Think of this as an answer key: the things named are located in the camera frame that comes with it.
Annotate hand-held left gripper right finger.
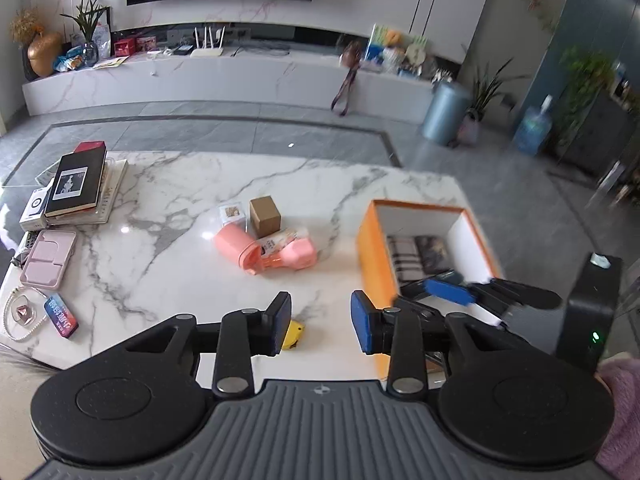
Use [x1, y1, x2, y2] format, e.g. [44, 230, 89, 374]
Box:
[351, 290, 551, 396]

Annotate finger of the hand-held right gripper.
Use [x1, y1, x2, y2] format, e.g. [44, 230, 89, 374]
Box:
[395, 270, 496, 322]
[423, 278, 564, 322]

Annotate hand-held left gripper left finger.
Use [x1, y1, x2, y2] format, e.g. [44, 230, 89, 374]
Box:
[100, 291, 292, 400]

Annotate yellow tape measure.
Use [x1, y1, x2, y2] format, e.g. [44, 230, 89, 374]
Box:
[280, 320, 307, 351]

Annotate black white plaid case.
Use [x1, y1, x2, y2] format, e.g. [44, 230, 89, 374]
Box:
[385, 234, 427, 282]

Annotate orange cardboard box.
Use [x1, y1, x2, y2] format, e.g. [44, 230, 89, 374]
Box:
[355, 199, 504, 382]

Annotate person's right forearm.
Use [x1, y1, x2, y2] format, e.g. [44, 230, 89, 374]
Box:
[594, 351, 640, 472]

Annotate pink bottle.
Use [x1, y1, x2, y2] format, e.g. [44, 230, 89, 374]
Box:
[262, 237, 319, 273]

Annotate printed cylindrical bottle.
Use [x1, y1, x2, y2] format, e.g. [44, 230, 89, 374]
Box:
[257, 227, 311, 257]

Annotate pink cup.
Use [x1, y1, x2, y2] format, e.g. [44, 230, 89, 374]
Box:
[213, 225, 264, 276]

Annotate brown cardboard box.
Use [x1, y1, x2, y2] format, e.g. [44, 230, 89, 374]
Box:
[248, 195, 282, 239]

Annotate small white printed box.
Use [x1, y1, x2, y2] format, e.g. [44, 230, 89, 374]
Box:
[218, 202, 249, 231]

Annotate small woven bag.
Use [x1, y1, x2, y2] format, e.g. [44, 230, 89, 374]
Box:
[457, 109, 482, 146]

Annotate grey pedal trash can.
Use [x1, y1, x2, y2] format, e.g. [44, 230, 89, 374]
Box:
[421, 81, 471, 146]

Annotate blue water jug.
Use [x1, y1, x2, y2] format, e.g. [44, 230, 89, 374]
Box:
[512, 94, 554, 157]

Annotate dark cabinet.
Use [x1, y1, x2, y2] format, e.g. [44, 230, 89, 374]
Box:
[552, 91, 637, 177]

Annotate long-leaf potted plant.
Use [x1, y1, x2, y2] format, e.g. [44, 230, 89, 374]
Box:
[462, 57, 531, 121]

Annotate stack of pale books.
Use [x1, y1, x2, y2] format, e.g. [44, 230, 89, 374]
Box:
[47, 157, 130, 226]

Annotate colourful badge card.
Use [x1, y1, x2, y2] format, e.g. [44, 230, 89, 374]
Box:
[43, 293, 80, 337]

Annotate tall leafy plant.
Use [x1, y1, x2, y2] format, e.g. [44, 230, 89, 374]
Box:
[552, 47, 616, 151]

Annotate pink flat case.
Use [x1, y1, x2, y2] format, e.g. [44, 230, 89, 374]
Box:
[19, 229, 79, 289]

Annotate sunflower painting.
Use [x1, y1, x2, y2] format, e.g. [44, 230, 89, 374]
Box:
[364, 23, 429, 69]

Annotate white marble television cabinet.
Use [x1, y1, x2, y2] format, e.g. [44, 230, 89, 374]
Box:
[22, 46, 437, 124]

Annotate brown thermos bottle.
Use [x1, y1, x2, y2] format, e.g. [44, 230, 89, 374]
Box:
[340, 41, 362, 69]

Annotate black book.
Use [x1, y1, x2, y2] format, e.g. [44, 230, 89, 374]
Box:
[44, 148, 108, 219]

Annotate white device box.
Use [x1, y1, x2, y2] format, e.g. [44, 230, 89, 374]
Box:
[19, 187, 54, 232]

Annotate white router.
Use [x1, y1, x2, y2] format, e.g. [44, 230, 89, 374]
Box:
[190, 24, 226, 59]

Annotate white blue packet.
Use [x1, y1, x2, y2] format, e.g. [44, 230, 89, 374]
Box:
[92, 23, 112, 60]

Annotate blue snack bag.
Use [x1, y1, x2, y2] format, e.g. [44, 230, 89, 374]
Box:
[53, 45, 86, 72]

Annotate green plant in glass vase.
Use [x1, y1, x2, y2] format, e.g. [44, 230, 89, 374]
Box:
[59, 0, 116, 69]

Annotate gold acorn vase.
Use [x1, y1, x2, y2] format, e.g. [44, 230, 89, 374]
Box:
[27, 31, 64, 79]

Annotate dried flower bunch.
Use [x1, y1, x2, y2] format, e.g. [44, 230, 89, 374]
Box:
[9, 7, 44, 46]

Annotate brown carrying strap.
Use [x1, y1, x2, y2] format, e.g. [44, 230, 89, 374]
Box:
[330, 65, 359, 115]

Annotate pearl necklace with pendant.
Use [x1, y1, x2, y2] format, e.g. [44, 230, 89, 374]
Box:
[2, 287, 47, 345]

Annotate black cables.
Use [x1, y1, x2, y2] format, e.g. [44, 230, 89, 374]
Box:
[232, 42, 291, 56]

